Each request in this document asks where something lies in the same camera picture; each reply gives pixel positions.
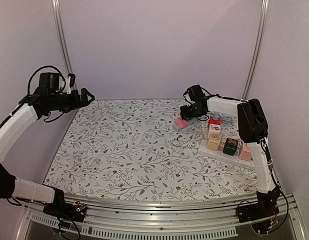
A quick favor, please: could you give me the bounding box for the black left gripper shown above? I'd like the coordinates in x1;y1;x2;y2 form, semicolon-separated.
49;87;95;113

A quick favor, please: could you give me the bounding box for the grey blue power strip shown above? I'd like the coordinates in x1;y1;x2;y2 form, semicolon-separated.
172;117;200;132

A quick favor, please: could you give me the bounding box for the pink plug adapter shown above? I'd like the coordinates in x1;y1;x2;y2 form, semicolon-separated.
174;117;189;129

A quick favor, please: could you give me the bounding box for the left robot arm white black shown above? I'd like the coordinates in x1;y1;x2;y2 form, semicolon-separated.
0;65;95;217

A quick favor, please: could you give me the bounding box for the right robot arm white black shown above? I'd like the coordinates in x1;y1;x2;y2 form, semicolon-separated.
180;84;282;218

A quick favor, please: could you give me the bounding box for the white cube adapter red print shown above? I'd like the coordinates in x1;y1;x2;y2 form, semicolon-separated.
207;124;221;138

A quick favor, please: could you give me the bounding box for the beige cube adapter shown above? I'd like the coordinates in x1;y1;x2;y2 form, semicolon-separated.
206;133;222;151

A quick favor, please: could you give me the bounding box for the white power strip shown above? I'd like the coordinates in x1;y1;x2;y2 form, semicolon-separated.
197;139;255;170

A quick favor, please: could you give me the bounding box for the dark green cube adapter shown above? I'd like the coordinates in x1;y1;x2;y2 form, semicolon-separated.
222;137;239;156

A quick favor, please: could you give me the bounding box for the floral patterned table mat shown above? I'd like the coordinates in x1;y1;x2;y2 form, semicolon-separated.
44;99;258;201

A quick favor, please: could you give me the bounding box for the pink cube adapter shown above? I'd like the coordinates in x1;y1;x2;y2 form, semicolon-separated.
238;143;252;162

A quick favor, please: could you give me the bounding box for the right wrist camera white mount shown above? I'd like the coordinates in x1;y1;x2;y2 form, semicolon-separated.
183;91;192;104

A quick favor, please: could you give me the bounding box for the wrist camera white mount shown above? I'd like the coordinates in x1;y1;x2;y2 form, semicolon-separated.
62;73;76;95
183;91;192;104

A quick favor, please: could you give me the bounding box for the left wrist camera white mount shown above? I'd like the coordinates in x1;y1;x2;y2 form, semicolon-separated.
62;73;76;95

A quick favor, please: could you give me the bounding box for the grey coiled power cable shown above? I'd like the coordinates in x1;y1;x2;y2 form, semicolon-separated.
219;114;239;125

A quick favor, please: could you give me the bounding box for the white power cable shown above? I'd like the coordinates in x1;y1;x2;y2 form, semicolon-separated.
180;140;203;149

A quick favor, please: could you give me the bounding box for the left aluminium frame post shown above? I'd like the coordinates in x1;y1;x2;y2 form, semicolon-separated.
51;0;73;73

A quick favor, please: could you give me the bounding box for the aluminium frame post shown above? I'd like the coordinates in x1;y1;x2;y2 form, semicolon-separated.
51;0;73;73
241;0;270;100

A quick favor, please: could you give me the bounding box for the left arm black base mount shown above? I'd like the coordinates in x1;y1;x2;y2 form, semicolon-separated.
43;201;88;223

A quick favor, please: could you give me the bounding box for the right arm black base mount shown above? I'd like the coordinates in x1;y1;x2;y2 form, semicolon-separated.
235;200;280;223

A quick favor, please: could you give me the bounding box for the aluminium front rail base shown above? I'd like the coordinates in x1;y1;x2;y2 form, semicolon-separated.
17;194;307;240

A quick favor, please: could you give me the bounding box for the right aluminium frame post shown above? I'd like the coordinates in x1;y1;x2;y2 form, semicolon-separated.
241;0;270;100

